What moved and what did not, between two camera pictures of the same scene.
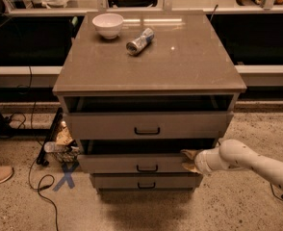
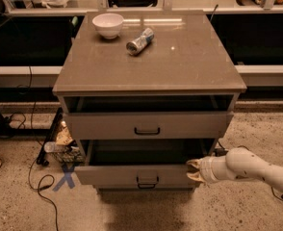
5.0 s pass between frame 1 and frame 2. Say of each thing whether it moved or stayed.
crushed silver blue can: stayed
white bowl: stayed
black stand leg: stayed
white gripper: moved
